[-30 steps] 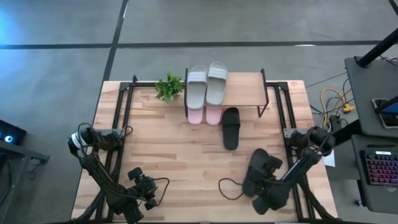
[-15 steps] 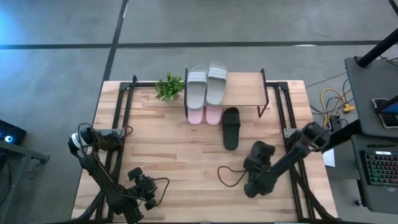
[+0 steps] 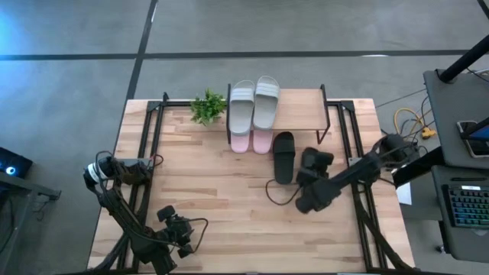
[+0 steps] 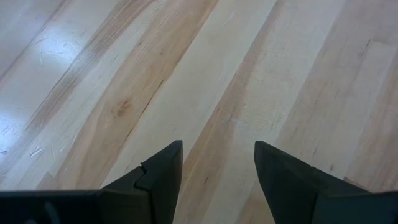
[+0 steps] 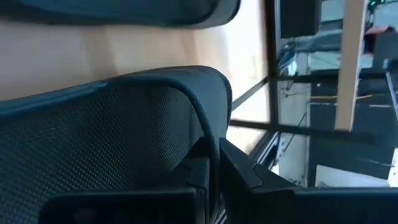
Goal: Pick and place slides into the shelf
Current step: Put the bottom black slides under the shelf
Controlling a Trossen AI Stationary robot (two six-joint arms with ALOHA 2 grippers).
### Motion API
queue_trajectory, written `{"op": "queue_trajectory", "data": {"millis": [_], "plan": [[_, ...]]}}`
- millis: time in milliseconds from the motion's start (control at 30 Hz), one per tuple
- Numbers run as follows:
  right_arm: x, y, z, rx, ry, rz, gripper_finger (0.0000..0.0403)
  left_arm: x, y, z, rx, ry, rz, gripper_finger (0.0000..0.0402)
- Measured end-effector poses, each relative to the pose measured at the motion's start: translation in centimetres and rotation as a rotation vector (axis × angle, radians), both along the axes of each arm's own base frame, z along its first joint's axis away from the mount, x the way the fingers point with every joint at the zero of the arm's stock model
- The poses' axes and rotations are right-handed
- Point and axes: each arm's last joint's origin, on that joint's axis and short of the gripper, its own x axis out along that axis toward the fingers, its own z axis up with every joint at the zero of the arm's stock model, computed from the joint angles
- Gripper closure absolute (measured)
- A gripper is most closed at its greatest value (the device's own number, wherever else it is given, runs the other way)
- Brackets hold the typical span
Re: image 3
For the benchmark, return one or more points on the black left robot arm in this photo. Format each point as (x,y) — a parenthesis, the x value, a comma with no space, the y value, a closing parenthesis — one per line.
(114,206)

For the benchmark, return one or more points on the grey slide sandal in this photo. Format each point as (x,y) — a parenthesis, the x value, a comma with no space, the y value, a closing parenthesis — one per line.
(241,110)
(266,105)

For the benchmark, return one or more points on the black device with blue light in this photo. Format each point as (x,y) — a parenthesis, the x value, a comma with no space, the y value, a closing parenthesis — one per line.
(13,162)

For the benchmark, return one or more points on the black diagonal beam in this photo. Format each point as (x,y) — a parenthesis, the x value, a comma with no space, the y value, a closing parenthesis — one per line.
(416,169)

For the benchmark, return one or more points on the smartphone with dark screen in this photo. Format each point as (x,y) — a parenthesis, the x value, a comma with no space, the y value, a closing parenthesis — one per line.
(471,143)

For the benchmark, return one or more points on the backlit keyboard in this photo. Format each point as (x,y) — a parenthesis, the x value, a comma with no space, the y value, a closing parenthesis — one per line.
(470,206)

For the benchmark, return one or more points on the small green potted plant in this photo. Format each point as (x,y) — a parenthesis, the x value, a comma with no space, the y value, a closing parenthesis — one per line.
(208,108)

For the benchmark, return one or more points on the grey cart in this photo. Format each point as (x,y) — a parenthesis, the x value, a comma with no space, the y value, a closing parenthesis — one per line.
(447,114)

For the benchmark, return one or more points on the pink slide sandal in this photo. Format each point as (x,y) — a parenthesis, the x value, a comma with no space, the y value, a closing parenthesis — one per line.
(262,142)
(240,143)

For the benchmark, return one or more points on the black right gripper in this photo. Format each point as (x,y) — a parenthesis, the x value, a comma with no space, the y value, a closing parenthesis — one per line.
(320,175)

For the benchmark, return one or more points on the black round pole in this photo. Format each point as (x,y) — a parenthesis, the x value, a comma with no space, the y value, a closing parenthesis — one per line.
(464,59)

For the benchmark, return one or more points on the wooden shelf with black frame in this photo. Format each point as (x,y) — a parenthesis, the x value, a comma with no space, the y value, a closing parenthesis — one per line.
(302,110)

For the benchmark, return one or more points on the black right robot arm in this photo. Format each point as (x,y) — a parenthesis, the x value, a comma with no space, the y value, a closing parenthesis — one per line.
(344,179)

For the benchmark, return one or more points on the grey metal stand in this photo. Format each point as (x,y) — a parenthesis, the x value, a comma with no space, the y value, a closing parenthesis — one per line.
(23,187)

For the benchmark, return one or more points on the black metal rig frame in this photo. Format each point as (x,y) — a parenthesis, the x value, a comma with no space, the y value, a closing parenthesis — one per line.
(359,229)

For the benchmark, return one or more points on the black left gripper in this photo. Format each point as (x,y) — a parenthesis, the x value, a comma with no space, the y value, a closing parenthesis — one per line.
(179,231)

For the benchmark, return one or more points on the white paper sheet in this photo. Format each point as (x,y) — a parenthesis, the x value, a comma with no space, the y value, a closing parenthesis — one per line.
(404,195)

